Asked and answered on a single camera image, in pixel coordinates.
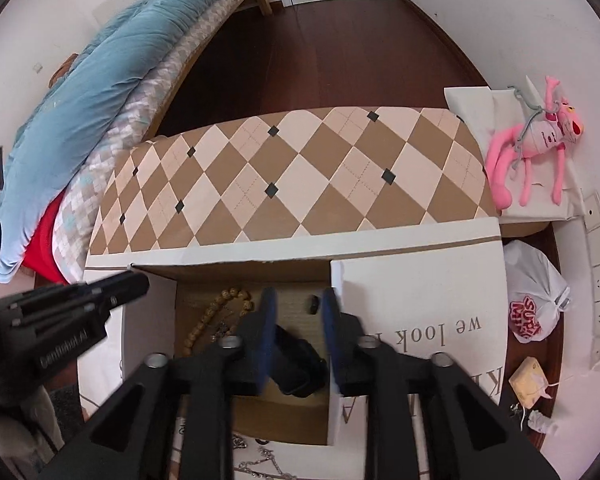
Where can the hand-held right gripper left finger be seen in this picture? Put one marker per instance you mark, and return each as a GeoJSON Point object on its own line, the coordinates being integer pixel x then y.
{"type": "Point", "coordinates": [268, 330]}

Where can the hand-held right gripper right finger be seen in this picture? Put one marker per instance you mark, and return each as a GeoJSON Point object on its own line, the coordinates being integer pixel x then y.
{"type": "Point", "coordinates": [330, 332]}

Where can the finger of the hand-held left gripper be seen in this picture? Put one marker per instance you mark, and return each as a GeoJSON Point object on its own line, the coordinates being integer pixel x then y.
{"type": "Point", "coordinates": [122, 285]}

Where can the black smartwatch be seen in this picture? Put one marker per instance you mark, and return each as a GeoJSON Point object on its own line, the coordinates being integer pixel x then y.
{"type": "Point", "coordinates": [300, 360]}

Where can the white cardboard box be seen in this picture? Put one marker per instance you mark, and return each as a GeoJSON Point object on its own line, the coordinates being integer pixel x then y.
{"type": "Point", "coordinates": [420, 285]}

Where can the red cloth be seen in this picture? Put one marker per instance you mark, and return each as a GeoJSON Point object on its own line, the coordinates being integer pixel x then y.
{"type": "Point", "coordinates": [42, 245]}

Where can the diamond-patterned ottoman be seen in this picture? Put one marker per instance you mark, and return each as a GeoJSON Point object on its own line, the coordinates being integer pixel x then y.
{"type": "Point", "coordinates": [290, 180]}

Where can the checkered mattress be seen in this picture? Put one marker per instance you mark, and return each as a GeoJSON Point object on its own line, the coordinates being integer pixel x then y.
{"type": "Point", "coordinates": [130, 120]}

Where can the white plastic bag red print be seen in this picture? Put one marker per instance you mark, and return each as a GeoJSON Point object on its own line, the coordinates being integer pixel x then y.
{"type": "Point", "coordinates": [530, 295]}

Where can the yellow packet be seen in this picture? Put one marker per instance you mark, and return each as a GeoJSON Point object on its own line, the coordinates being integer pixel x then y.
{"type": "Point", "coordinates": [527, 382]}

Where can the blue quilt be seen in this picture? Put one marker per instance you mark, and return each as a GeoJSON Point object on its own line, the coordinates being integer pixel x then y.
{"type": "Point", "coordinates": [115, 60]}

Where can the crumpled white tissue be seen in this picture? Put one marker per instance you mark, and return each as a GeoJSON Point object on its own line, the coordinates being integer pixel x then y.
{"type": "Point", "coordinates": [542, 422]}

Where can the pink plush toy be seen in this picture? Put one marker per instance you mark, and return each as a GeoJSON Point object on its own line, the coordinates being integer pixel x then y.
{"type": "Point", "coordinates": [535, 145]}

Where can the grey clothes hanger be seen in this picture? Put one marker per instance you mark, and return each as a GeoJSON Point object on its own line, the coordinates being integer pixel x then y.
{"type": "Point", "coordinates": [527, 125]}

